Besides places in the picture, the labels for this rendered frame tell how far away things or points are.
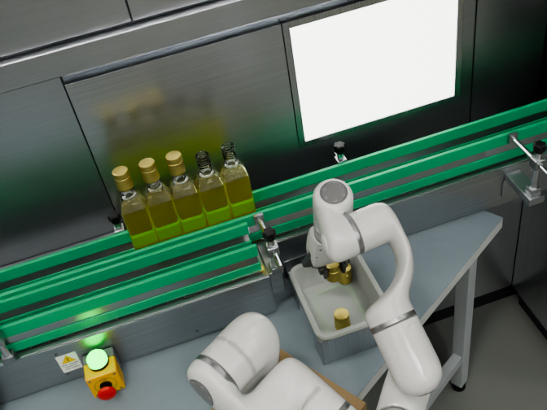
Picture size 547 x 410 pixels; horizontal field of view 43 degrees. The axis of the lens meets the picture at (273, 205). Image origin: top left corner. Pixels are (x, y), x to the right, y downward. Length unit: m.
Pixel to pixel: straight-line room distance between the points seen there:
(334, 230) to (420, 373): 0.28
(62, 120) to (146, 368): 0.58
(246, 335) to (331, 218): 0.25
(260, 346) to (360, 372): 0.39
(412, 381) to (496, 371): 1.28
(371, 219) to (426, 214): 0.55
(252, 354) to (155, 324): 0.43
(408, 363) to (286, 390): 0.21
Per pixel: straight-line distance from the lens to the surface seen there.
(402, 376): 1.22
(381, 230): 1.24
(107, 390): 1.58
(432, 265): 1.74
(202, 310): 1.59
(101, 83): 1.52
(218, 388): 1.19
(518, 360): 2.51
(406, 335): 1.21
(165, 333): 1.63
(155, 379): 1.63
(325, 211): 1.25
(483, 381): 2.45
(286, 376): 1.21
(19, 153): 1.63
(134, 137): 1.59
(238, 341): 1.21
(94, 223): 1.77
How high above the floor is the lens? 2.05
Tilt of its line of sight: 42 degrees down
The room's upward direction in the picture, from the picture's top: 11 degrees counter-clockwise
